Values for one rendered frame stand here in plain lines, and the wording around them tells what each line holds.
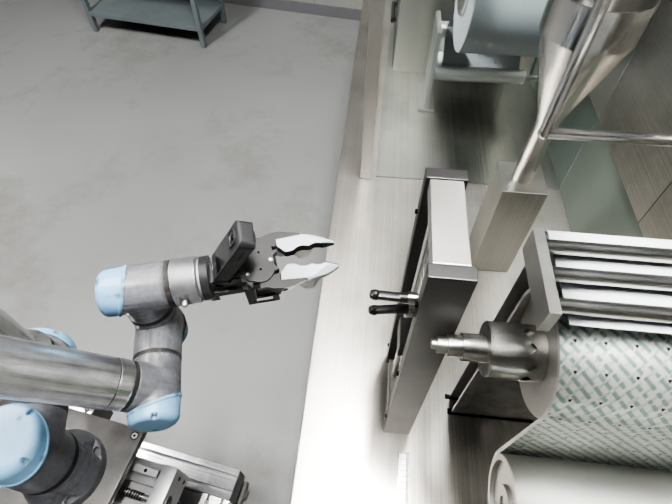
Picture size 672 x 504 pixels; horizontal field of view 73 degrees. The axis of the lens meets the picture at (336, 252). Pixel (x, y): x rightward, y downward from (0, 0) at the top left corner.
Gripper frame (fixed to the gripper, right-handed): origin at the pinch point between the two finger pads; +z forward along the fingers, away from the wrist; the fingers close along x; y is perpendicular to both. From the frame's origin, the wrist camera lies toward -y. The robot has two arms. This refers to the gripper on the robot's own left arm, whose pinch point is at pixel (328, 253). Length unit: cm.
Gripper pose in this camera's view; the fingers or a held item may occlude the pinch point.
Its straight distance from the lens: 72.5
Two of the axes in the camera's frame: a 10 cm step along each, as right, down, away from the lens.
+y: -0.3, 4.9, 8.7
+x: 1.8, 8.6, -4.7
